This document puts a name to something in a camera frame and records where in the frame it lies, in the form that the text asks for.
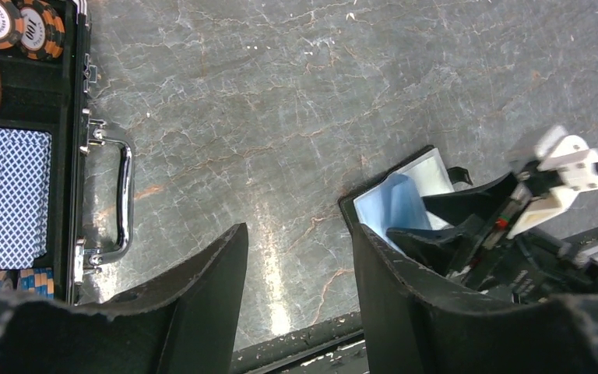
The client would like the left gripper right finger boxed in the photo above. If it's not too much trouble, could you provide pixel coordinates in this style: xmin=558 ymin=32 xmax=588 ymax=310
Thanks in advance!
xmin=352 ymin=225 xmax=598 ymax=373

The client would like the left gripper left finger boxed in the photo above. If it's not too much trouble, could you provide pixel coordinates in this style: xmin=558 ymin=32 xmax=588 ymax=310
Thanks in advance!
xmin=0 ymin=223 xmax=248 ymax=373

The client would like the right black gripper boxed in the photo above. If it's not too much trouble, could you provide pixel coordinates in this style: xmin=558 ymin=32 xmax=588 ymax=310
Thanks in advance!
xmin=386 ymin=173 xmax=598 ymax=303

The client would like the blue playing card deck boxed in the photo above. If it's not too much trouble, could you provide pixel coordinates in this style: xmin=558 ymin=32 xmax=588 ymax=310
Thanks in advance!
xmin=0 ymin=128 xmax=51 ymax=270

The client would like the blue orange chip roll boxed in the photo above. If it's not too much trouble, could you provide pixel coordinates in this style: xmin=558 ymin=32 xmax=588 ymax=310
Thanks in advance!
xmin=0 ymin=268 xmax=55 ymax=299

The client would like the black poker chip case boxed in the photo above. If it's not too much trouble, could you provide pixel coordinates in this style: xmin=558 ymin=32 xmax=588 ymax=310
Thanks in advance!
xmin=0 ymin=1 xmax=134 ymax=304

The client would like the orange brown chip roll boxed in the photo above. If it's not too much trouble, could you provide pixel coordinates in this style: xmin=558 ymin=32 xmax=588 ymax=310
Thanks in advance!
xmin=0 ymin=0 xmax=66 ymax=61

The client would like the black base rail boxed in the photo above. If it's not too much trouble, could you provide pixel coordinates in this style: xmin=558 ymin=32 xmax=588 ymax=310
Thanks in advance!
xmin=230 ymin=311 xmax=363 ymax=373

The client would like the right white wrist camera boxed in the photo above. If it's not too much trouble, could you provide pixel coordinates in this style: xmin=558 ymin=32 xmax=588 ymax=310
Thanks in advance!
xmin=505 ymin=125 xmax=598 ymax=238

